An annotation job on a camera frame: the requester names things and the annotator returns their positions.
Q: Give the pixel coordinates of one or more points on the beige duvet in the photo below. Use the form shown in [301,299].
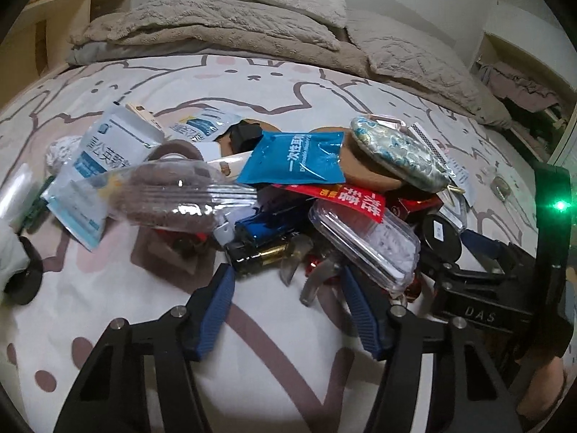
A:
[351,61]

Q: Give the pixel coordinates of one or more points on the small white blue packet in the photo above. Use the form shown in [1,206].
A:
[79,216]

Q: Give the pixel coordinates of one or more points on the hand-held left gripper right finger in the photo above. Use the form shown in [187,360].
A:
[365,315]

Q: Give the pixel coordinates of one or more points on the quilted beige pillow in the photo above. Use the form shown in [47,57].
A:
[414,63]
[212,22]

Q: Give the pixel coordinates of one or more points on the wall niche cabinet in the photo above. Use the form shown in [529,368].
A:
[500,47]

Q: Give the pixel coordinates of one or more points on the white crumpled tissue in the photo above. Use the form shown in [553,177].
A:
[11,257]

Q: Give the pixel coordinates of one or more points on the clear bag brown contents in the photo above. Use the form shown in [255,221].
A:
[167,194]

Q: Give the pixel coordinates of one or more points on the red box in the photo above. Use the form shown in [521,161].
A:
[419,205]

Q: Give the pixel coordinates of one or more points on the wooden shelf unit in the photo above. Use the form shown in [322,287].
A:
[27,31]

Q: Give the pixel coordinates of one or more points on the small black box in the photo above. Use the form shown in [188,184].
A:
[245,135]

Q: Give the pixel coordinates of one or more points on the person's right hand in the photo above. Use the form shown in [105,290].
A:
[543,390]

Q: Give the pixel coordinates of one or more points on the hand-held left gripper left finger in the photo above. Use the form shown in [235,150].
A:
[212,311]

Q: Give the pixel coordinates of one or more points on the blue foil packet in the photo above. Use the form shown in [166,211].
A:
[293,158]

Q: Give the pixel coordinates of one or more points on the red packet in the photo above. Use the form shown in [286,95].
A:
[333,198]

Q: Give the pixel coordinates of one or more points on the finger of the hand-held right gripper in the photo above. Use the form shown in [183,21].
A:
[482,243]
[446,276]

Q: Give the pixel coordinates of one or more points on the dark green clip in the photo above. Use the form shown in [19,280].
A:
[38,203]

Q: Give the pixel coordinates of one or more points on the black gold tube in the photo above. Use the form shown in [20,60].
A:
[254,257]

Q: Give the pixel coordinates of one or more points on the beige card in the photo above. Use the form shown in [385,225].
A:
[144,116]

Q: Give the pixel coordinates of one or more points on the metal claw clip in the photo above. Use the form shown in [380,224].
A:
[311,279]

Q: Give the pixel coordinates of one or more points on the rabbit printed blanket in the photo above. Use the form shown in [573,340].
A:
[270,370]

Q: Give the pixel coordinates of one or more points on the pink clothes pile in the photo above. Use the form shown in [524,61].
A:
[518,85]

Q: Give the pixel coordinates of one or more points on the clear plastic case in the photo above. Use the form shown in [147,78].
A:
[365,239]

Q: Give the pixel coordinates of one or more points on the white dotted strip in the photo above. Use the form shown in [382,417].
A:
[428,142]

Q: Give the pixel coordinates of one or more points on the patterned fabric pouch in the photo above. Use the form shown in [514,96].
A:
[401,153]

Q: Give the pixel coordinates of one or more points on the black round tin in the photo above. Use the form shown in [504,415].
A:
[25,275]
[441,234]

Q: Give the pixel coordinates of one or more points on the large white blue packet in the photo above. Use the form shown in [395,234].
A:
[112,140]

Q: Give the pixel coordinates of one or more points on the blue lighter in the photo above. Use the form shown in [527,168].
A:
[266,228]

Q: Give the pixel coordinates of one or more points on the crumpled grey wad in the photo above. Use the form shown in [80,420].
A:
[63,153]

